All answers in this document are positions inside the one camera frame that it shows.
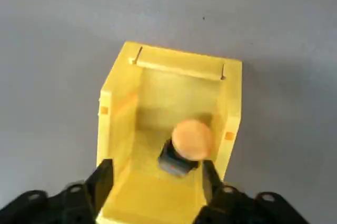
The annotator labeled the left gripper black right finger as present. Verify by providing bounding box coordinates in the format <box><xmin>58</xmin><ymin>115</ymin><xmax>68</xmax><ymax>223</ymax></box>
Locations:
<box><xmin>193</xmin><ymin>160</ymin><xmax>313</xmax><ymax>224</ymax></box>

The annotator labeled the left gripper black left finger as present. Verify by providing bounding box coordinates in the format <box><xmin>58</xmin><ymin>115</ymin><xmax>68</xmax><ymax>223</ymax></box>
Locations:
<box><xmin>0</xmin><ymin>158</ymin><xmax>114</xmax><ymax>224</ymax></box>

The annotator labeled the yellow-capped black medicine bottle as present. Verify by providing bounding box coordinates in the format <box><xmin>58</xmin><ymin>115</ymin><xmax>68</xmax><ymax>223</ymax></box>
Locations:
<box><xmin>157</xmin><ymin>118</ymin><xmax>213</xmax><ymax>180</ymax></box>

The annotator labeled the yellow plastic storage box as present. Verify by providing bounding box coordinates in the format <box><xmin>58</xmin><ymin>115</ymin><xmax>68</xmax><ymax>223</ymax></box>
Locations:
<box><xmin>95</xmin><ymin>40</ymin><xmax>243</xmax><ymax>224</ymax></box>

